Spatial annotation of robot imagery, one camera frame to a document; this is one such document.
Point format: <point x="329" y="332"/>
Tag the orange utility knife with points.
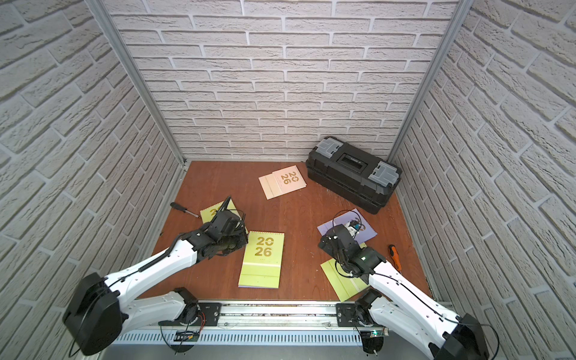
<point x="395" y="257"/>

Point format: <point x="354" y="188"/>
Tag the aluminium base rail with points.
<point x="261" y="323"/>

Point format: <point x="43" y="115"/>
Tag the black plastic toolbox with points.
<point x="364" y="179"/>

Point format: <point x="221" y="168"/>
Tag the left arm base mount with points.
<point x="195" y="316"/>

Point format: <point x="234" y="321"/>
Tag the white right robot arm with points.
<point x="394" y="303"/>

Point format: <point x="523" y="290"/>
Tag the black handled screwdriver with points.
<point x="181" y="208"/>

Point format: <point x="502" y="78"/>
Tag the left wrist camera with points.
<point x="225" y="224"/>

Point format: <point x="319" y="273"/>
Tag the purple 2026 calendar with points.
<point x="361" y="231"/>

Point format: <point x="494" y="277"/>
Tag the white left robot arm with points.
<point x="104" y="308"/>

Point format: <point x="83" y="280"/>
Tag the pink 2026 desk calendar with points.
<point x="281" y="182"/>

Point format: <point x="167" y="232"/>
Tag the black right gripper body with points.
<point x="328" y="248"/>

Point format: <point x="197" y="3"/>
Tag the green 2026 desk calendar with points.
<point x="261" y="266"/>

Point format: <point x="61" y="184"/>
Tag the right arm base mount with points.
<point x="357" y="316"/>

